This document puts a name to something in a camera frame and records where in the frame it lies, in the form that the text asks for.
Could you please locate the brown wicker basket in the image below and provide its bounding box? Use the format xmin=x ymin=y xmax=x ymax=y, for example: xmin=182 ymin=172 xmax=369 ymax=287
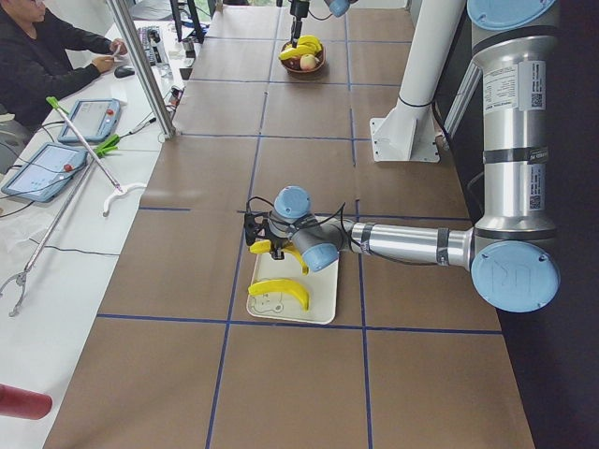
xmin=279 ymin=36 xmax=326 ymax=73

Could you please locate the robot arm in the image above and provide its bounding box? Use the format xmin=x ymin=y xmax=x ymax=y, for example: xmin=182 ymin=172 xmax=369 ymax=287
xmin=243 ymin=1 xmax=561 ymax=312
xmin=289 ymin=0 xmax=354 ymax=48

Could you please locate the red cylinder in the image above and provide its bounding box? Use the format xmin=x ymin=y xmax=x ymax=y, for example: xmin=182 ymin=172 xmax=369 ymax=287
xmin=0 ymin=384 xmax=52 ymax=420

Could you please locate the black computer mouse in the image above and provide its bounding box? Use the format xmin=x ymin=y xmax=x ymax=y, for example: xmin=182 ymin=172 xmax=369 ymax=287
xmin=114 ymin=65 xmax=135 ymax=79

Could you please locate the blue teach pendant near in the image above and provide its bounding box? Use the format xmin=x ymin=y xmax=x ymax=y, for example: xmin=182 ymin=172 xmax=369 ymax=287
xmin=1 ymin=142 xmax=87 ymax=203

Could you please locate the cream bear tray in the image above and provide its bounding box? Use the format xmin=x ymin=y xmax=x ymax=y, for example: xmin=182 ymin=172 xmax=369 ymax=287
xmin=246 ymin=239 xmax=339 ymax=325

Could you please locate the aluminium frame post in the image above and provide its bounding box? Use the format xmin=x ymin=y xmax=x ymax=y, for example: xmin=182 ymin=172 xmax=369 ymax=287
xmin=108 ymin=0 xmax=176 ymax=140

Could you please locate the blue teach pendant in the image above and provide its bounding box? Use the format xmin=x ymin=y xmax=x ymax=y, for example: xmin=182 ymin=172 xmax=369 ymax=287
xmin=68 ymin=98 xmax=121 ymax=143
xmin=1 ymin=142 xmax=87 ymax=203

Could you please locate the metal cup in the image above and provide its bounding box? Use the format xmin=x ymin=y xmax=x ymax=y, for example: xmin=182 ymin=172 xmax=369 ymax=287
xmin=182 ymin=38 xmax=196 ymax=57

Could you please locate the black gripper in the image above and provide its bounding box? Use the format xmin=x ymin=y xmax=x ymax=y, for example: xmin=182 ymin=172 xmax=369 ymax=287
xmin=290 ymin=0 xmax=309 ymax=48
xmin=243 ymin=212 xmax=289 ymax=260

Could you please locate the green clip tool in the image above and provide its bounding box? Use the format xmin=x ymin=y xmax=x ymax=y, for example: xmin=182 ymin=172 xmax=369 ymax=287
xmin=95 ymin=134 xmax=121 ymax=158

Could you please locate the long metal reacher grabber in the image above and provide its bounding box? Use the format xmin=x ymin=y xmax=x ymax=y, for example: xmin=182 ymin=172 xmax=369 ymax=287
xmin=46 ymin=96 xmax=147 ymax=217

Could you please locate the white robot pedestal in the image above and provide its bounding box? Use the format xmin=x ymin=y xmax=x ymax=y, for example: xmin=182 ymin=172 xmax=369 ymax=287
xmin=370 ymin=0 xmax=465 ymax=163

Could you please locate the blue teach pendant far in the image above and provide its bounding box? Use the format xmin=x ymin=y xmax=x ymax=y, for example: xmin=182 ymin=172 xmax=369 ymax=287
xmin=68 ymin=98 xmax=121 ymax=143

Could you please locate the seated person in black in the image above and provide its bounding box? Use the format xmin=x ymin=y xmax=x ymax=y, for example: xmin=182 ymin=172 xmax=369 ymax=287
xmin=1 ymin=1 xmax=127 ymax=129

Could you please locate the pale pink apple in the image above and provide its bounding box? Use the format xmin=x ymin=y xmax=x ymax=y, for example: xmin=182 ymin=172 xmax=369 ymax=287
xmin=299 ymin=54 xmax=320 ymax=72

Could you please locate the yellow banana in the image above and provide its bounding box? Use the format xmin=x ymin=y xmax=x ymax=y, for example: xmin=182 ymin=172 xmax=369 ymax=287
xmin=297 ymin=35 xmax=323 ymax=53
xmin=279 ymin=44 xmax=314 ymax=61
xmin=249 ymin=240 xmax=310 ymax=276
xmin=248 ymin=278 xmax=310 ymax=311

